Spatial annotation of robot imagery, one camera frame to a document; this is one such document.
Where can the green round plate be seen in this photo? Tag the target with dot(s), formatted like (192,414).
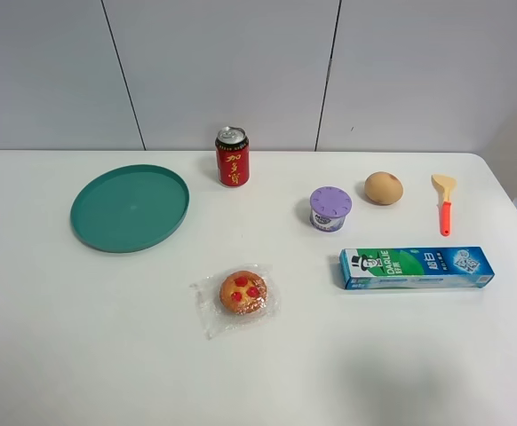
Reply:
(129,209)

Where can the spatula with orange handle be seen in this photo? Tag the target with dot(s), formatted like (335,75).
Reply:
(444,185)

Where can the wrapped fruit tart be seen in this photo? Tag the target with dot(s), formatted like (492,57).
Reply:
(239,297)

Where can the Darlie toothpaste box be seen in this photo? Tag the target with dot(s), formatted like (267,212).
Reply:
(414,268)

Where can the purple lidded yogurt cup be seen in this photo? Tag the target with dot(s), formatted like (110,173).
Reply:
(329,207)

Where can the red drink can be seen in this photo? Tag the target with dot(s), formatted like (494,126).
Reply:
(233,156)

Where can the brown egg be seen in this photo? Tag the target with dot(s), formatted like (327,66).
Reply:
(383,188)

